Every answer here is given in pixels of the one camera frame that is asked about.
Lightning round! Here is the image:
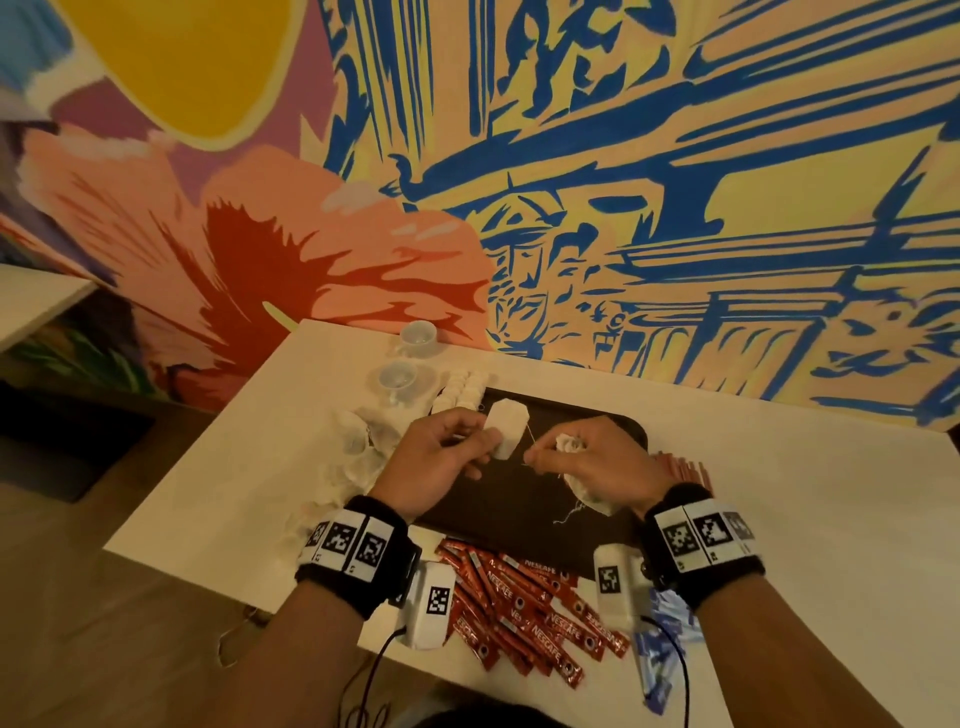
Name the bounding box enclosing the person's left hand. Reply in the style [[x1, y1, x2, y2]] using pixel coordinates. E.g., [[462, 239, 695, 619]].
[[367, 406, 506, 525]]

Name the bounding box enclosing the person's right hand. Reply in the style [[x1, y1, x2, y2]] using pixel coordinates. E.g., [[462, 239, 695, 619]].
[[523, 415, 678, 521]]

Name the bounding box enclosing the pile of white tea bags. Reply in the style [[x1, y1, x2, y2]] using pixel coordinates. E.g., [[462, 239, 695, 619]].
[[285, 402, 410, 545]]

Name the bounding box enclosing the row of tea bags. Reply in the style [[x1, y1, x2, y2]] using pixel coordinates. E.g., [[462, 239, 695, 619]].
[[430, 367, 495, 416]]

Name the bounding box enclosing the single white tea bag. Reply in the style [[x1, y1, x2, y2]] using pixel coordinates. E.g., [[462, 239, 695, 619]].
[[481, 397, 533, 464]]

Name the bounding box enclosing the dark brown tray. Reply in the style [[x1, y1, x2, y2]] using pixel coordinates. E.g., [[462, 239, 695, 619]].
[[415, 385, 656, 581]]

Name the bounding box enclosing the pile of red Nescafe sachets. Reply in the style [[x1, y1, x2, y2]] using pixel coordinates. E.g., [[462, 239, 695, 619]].
[[433, 535, 633, 693]]

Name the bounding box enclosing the pile of blue sachets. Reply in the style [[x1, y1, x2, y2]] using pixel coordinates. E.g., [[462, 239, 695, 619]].
[[628, 588, 708, 716]]

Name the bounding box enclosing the person's left forearm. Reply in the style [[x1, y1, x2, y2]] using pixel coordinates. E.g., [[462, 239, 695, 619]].
[[202, 582, 374, 728]]

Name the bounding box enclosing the person's right forearm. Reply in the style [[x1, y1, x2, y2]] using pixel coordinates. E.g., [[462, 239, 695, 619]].
[[697, 573, 954, 728]]

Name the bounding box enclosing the small white cup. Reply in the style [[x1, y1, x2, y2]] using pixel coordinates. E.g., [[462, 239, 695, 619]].
[[370, 360, 423, 408], [393, 319, 443, 360]]

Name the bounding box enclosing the white side table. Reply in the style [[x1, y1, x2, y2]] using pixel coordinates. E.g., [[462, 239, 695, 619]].
[[0, 262, 101, 356]]

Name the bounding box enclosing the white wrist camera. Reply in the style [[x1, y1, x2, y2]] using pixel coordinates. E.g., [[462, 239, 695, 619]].
[[397, 559, 461, 651], [591, 543, 651, 633]]

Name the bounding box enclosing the black camera cable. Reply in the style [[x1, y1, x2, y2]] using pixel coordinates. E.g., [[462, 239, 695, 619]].
[[642, 615, 693, 728], [342, 627, 410, 728]]

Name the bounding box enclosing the loose floor cable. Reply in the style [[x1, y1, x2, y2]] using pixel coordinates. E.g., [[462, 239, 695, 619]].
[[214, 606, 281, 671]]

